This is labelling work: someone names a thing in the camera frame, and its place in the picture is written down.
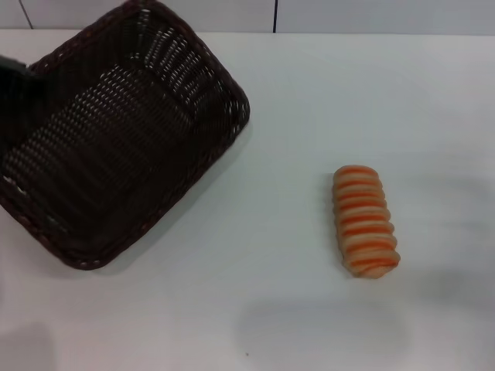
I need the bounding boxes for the orange striped bread roll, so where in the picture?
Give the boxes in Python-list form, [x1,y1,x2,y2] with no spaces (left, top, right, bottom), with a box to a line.
[332,165,401,280]

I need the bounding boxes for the dark brown woven basket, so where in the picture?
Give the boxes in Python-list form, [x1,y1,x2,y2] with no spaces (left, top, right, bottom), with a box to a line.
[0,0,251,271]

